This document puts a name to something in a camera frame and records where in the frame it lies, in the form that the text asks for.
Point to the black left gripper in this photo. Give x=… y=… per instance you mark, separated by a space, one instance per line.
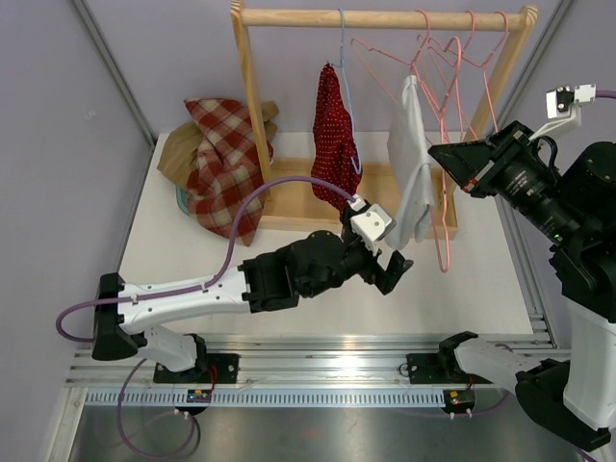
x=373 y=272

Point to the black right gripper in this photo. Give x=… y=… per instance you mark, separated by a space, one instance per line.
x=471 y=163

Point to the small white skirt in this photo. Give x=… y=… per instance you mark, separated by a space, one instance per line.
x=409 y=160

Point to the red plaid skirt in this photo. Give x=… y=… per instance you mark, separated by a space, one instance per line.
x=226 y=168

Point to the tan skirt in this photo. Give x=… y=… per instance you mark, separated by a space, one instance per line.
x=178 y=158

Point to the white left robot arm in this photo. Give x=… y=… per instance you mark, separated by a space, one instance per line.
x=130 y=320

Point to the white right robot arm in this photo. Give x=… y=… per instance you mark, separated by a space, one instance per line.
x=575 y=210

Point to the red polka dot skirt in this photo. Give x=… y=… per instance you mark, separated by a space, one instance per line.
x=335 y=149

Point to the wooden clothes rack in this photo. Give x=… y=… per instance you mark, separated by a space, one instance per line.
x=289 y=61

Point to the teal plastic bin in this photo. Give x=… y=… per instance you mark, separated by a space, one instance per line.
x=182 y=199

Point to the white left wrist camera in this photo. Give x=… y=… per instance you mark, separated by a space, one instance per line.
x=370 y=222

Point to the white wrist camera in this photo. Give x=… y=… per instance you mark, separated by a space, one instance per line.
x=370 y=222
x=563 y=110

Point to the blue wire hanger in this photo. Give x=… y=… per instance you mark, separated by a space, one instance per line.
x=356 y=162

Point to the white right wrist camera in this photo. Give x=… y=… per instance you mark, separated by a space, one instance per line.
x=563 y=110

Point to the aluminium frame rail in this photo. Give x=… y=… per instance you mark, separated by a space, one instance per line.
x=353 y=358

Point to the slotted cable duct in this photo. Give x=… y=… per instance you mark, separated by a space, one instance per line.
x=286 y=398

